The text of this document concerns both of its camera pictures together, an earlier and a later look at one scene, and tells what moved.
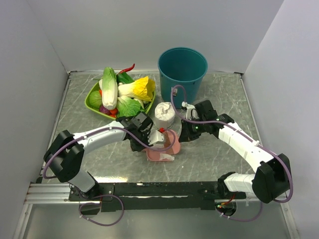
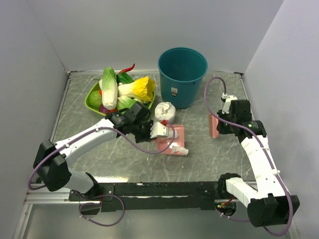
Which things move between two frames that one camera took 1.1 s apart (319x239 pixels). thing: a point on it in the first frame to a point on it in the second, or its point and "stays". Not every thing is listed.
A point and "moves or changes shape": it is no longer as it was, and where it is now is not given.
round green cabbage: x=95 y=99 stays
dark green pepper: x=124 y=78 stays
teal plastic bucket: x=184 y=66 stays
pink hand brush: x=171 y=141 moves or changes shape
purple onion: x=103 y=110 stays
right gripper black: x=186 y=135 to x=221 y=129
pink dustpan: x=154 y=155 to x=163 y=146
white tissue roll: x=164 y=114 stays
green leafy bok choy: x=127 y=107 stays
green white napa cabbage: x=109 y=86 stays
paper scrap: x=166 y=156 to x=176 y=148
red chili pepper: x=127 y=69 stays
